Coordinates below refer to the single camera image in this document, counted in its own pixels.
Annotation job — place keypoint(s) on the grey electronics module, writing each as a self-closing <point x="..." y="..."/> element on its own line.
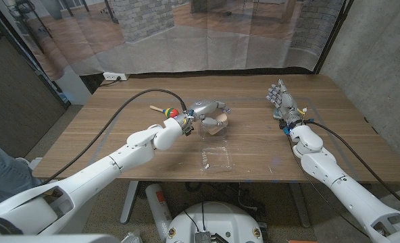
<point x="202" y="237"/>

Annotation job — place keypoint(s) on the clear plastic clamshell container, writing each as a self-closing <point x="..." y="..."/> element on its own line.
<point x="217" y="158"/>

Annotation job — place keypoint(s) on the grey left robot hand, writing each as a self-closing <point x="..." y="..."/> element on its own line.
<point x="203" y="107"/>

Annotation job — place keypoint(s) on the teal and white cylinder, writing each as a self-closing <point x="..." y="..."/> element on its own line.
<point x="276" y="115"/>

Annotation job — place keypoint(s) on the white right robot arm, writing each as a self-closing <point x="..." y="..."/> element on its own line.
<point x="345" y="189"/>

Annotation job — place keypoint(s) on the white cylinder with orange label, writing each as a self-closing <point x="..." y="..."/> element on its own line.
<point x="157" y="206"/>

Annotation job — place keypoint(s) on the beige jewelry box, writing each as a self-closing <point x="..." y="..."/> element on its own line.
<point x="221" y="118"/>

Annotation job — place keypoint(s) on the grey metal table leg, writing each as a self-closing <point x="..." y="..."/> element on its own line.
<point x="300" y="206"/>
<point x="129" y="202"/>

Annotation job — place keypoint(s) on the black backdrop stand pole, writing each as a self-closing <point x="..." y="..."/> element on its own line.
<point x="333" y="37"/>

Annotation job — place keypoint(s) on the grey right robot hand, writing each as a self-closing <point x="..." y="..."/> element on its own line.
<point x="288" y="103"/>

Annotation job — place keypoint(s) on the white power strip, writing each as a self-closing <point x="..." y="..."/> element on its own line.
<point x="113" y="76"/>

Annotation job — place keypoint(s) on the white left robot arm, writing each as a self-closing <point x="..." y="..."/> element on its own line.
<point x="119" y="162"/>

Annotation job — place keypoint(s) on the white panel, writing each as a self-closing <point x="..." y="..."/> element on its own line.
<point x="73" y="89"/>

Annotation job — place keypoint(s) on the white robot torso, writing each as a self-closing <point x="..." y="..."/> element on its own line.
<point x="217" y="219"/>

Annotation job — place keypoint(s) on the colourful wooden maraca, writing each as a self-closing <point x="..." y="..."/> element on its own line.
<point x="169" y="112"/>

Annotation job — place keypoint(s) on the printed room backdrop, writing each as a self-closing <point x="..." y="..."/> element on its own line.
<point x="186" y="44"/>

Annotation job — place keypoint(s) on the person in blue jeans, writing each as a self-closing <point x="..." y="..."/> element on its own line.
<point x="4" y="175"/>

